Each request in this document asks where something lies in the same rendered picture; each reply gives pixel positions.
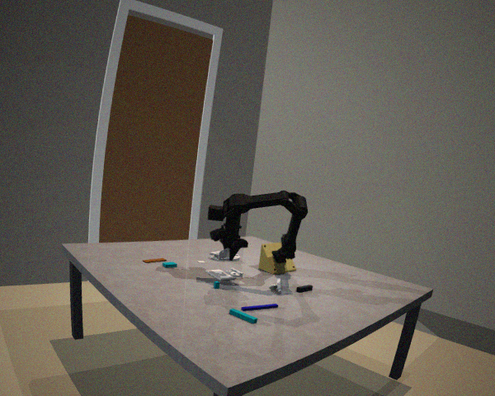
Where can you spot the dark blue long bar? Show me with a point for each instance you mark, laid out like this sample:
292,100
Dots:
257,307

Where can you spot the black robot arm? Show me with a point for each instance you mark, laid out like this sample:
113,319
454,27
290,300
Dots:
238,204

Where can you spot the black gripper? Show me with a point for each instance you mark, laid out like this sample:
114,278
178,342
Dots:
233,243

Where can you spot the teal rectangular bar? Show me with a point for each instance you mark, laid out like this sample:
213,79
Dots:
243,316

